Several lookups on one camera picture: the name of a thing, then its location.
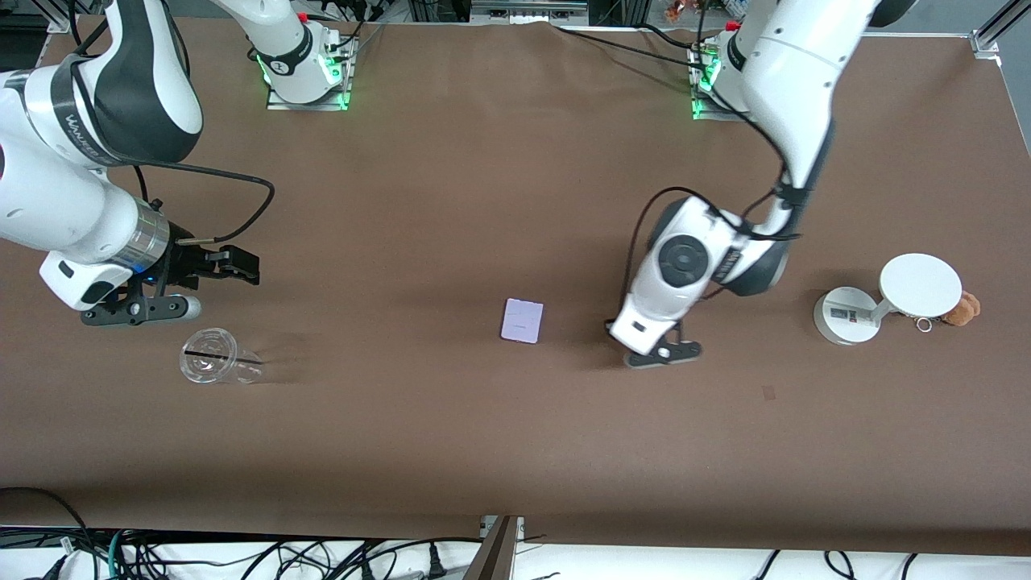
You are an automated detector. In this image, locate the aluminium post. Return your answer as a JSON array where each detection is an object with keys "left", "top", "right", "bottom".
[{"left": 463, "top": 516, "right": 526, "bottom": 580}]

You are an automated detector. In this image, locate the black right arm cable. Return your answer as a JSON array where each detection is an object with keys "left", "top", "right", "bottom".
[{"left": 68, "top": 0, "right": 276, "bottom": 244}]

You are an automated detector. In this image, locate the metal frame bar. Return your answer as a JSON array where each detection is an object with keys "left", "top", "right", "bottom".
[{"left": 470, "top": 0, "right": 590, "bottom": 23}]

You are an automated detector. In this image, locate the brown table cover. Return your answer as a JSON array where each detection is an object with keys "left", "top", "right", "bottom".
[{"left": 0, "top": 16, "right": 1031, "bottom": 557}]

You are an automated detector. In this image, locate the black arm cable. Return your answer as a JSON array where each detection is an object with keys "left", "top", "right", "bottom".
[
  {"left": 68, "top": 0, "right": 276, "bottom": 244},
  {"left": 622, "top": 16, "right": 806, "bottom": 323}
]

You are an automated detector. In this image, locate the black looped floor cable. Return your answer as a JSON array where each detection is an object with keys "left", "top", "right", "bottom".
[{"left": 0, "top": 487, "right": 93, "bottom": 557}]

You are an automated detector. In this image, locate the black table cable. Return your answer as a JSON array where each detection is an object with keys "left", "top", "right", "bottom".
[
  {"left": 640, "top": 23, "right": 710, "bottom": 51},
  {"left": 552, "top": 23, "right": 702, "bottom": 64}
]

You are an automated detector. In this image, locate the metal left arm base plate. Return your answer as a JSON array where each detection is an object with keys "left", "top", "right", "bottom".
[{"left": 689, "top": 44, "right": 758, "bottom": 122}]

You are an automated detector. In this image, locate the colourful toys pile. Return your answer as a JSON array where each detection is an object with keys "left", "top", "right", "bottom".
[{"left": 665, "top": 0, "right": 726, "bottom": 23}]

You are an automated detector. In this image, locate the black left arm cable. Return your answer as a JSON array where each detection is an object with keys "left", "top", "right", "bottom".
[{"left": 622, "top": 16, "right": 806, "bottom": 323}]

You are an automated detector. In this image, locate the brown plush keychain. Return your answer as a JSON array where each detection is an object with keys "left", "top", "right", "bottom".
[{"left": 914, "top": 291, "right": 982, "bottom": 333}]

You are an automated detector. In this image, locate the white round desk lamp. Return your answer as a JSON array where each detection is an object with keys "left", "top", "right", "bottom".
[{"left": 813, "top": 253, "right": 963, "bottom": 346}]

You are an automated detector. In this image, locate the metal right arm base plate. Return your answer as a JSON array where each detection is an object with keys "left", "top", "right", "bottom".
[{"left": 266, "top": 32, "right": 357, "bottom": 112}]

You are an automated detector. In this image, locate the small lavender box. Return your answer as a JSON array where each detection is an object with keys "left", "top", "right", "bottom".
[{"left": 500, "top": 298, "right": 544, "bottom": 345}]

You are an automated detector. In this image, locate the clear plastic cup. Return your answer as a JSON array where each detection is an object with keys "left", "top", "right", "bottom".
[{"left": 179, "top": 327, "right": 265, "bottom": 385}]

